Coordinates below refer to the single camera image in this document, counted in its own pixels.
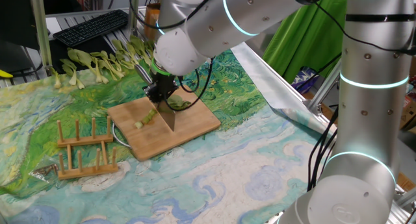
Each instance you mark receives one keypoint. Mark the blue white patterned bag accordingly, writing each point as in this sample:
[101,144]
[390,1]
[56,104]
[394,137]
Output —
[304,79]

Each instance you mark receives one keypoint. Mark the spare green pakchoi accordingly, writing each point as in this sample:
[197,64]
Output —
[80,85]
[73,77]
[149,45]
[139,46]
[123,63]
[79,56]
[108,66]
[129,53]
[57,82]

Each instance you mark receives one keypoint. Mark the cut pakchoi stem piece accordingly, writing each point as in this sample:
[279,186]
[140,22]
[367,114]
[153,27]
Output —
[150,115]
[146,119]
[139,124]
[155,111]

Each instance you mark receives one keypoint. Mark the aluminium frame post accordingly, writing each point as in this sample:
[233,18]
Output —
[40,29]
[133,13]

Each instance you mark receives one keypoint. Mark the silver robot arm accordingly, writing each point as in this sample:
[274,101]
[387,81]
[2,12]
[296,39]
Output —
[357,185]

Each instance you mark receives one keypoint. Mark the black monitor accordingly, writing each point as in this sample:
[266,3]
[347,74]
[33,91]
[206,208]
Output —
[16,19]

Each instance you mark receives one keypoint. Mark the painted landscape tablecloth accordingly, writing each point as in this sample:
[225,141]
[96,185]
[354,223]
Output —
[227,172]

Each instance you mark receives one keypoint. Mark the slanted aluminium frame beam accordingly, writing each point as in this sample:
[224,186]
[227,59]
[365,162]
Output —
[325,86]

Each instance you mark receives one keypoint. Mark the clear plastic bag of screws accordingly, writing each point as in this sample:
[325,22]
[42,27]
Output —
[45,170]

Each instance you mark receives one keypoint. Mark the wooden cutting board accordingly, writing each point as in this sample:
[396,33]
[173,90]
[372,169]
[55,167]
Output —
[195,126]

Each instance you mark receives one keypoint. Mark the black desk mat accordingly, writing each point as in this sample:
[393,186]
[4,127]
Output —
[57,50]

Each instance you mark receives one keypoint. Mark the black computer keyboard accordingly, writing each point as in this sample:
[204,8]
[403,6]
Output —
[91,27]

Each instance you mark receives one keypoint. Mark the small yellow object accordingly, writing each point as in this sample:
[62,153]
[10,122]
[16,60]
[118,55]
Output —
[5,74]

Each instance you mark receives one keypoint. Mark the green curtain cloth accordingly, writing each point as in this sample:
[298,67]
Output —
[308,48]

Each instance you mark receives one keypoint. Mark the steel cleaver knife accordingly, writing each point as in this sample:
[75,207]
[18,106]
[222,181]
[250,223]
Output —
[167,118]

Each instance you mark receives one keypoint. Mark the wooden peg dish rack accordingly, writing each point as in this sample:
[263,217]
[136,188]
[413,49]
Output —
[84,140]

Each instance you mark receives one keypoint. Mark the green pakchoi with long stem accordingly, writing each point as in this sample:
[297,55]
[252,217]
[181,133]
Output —
[180,103]

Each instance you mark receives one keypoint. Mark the cardboard box with orange tape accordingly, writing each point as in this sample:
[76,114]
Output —
[151,19]

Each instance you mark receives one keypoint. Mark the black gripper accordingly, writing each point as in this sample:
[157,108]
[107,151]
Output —
[166,87]

